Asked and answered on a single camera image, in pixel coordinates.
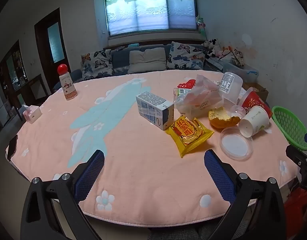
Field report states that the pink blanket with teal print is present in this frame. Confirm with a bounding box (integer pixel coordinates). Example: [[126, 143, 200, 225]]
[[5, 69, 300, 227]]

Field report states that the orange bread piece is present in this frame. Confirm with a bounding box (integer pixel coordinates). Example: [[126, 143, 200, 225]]
[[208, 106, 240, 129]]

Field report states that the clear round plastic lid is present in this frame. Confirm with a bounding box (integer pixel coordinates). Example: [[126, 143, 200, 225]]
[[219, 126, 253, 161]]

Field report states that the orange and pink plush toy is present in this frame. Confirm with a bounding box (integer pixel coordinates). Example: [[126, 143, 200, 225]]
[[220, 45, 234, 57]]

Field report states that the red plastic stool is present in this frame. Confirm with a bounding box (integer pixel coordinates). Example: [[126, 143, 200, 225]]
[[283, 187, 307, 230]]

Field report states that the red instant noodle cup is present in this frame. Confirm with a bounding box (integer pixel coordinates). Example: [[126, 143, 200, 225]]
[[237, 87, 273, 118]]

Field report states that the floral cloth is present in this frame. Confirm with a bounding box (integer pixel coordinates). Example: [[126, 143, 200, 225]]
[[228, 49, 245, 68]]

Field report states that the black white patterned box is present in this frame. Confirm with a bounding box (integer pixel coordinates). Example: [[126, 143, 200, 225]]
[[208, 57, 224, 71]]

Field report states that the dark phone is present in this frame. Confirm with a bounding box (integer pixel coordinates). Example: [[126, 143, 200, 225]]
[[6, 134, 19, 160]]

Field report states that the green plastic basket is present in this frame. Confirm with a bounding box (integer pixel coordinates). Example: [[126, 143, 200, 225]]
[[271, 106, 307, 151]]

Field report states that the black and white cow plush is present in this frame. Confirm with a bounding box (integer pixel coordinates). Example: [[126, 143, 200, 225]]
[[202, 39, 220, 58]]

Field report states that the dark wooden door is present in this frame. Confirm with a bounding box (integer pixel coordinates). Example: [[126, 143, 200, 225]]
[[34, 7, 69, 72]]

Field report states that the colourful pinwheel toy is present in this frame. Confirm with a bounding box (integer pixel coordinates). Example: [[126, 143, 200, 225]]
[[196, 15, 209, 40]]

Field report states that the clear plastic cup white label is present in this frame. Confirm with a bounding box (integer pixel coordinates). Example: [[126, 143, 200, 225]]
[[217, 72, 243, 103]]

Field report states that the blue sofa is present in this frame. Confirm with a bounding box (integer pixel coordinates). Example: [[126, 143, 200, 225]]
[[52, 41, 224, 92]]

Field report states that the yellow snack packet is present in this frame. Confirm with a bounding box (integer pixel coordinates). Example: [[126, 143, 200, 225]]
[[165, 115, 214, 158]]

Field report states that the dark wooden cabinet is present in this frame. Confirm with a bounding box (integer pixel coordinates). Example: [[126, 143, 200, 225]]
[[0, 39, 27, 98]]

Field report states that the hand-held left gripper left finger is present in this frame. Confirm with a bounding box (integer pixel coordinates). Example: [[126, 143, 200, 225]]
[[20, 149, 105, 240]]

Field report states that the window with printed blind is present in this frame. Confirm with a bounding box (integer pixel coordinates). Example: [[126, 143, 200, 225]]
[[103, 0, 197, 37]]

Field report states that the clear bottle with green label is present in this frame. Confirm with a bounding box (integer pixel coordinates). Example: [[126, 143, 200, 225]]
[[173, 87, 191, 99]]

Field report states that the pink tissue box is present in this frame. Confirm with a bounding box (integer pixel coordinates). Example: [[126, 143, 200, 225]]
[[23, 104, 42, 125]]

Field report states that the clear plastic bag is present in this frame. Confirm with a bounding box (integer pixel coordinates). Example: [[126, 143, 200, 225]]
[[173, 74, 224, 120]]

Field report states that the clear plastic storage box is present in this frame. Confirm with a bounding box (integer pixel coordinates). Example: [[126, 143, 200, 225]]
[[222, 60, 259, 83]]

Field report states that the white bottle with red cap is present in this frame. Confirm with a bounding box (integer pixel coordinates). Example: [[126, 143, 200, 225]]
[[57, 64, 78, 101]]

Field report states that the clear plastic dome lid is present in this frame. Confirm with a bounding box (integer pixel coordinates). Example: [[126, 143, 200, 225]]
[[227, 104, 246, 118]]

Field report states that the large butterfly print pillow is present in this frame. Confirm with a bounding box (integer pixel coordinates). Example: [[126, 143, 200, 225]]
[[167, 42, 207, 70]]

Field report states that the beige pillow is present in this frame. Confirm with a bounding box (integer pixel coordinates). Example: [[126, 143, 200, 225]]
[[128, 47, 167, 74]]

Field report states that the dark wooden side table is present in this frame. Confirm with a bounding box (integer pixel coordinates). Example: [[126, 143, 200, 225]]
[[21, 74, 49, 105]]

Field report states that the red foam fruit net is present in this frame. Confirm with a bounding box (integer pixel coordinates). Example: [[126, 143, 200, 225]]
[[177, 79, 197, 89]]

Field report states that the white and blue milk carton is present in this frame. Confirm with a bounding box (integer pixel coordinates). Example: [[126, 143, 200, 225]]
[[136, 91, 174, 130]]

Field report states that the small butterfly print pillow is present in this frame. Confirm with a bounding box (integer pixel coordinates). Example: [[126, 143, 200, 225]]
[[81, 49, 113, 80]]

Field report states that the cardboard box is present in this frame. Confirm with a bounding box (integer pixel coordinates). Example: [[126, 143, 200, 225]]
[[242, 82, 269, 100]]

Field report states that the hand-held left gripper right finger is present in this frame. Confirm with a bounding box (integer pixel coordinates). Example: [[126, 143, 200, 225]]
[[204, 149, 287, 240]]

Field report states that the white paper cup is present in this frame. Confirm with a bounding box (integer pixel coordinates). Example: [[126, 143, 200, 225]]
[[238, 106, 269, 138]]

